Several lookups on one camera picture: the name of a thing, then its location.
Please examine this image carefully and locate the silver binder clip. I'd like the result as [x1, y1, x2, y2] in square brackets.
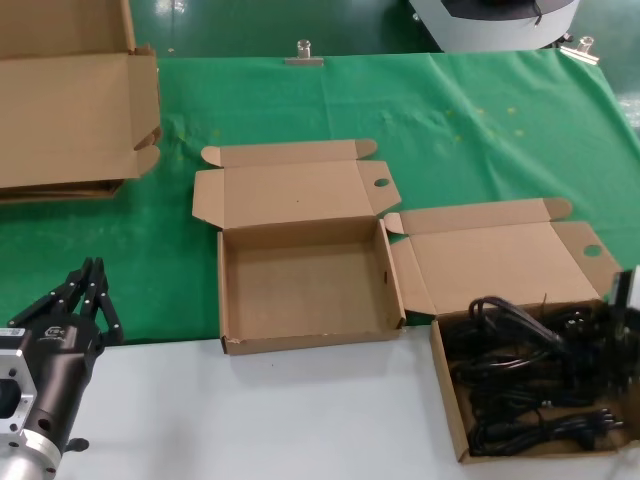
[284, 39, 325, 67]
[559, 35, 600, 64]

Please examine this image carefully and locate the white wheeled robot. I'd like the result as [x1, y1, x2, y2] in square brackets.
[407, 0, 581, 54]

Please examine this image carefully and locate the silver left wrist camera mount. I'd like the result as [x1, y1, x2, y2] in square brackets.
[0, 327, 40, 436]

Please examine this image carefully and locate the green table cloth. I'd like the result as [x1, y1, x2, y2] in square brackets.
[0, 49, 640, 346]

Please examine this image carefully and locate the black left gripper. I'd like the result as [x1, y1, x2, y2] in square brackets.
[7, 257, 125, 449]

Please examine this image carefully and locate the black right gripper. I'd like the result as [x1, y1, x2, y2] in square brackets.
[610, 302, 640, 351]

